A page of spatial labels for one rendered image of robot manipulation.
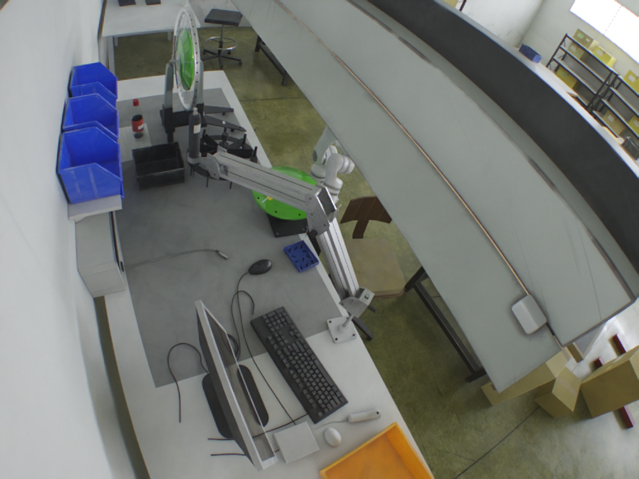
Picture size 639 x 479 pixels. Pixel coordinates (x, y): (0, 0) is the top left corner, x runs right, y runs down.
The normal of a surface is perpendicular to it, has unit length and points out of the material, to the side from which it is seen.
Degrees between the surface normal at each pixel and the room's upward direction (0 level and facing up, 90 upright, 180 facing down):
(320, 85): 36
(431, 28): 90
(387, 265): 0
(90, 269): 90
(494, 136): 90
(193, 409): 0
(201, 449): 0
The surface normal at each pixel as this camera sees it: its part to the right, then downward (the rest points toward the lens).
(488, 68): -0.87, 0.20
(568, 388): 0.25, -0.59
